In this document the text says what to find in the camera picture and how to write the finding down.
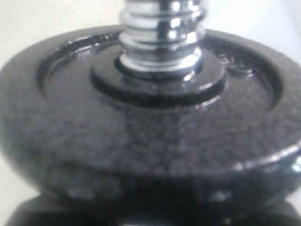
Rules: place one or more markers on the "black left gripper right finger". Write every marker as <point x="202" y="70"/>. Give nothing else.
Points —
<point x="282" y="213"/>

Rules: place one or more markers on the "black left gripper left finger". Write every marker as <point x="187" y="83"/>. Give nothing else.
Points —
<point x="45" y="211"/>

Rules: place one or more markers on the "chrome threaded dumbbell bar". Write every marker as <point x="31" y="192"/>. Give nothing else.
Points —
<point x="162" y="37"/>

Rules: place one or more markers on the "black far weight plate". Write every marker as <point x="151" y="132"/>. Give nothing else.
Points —
<point x="85" y="130"/>

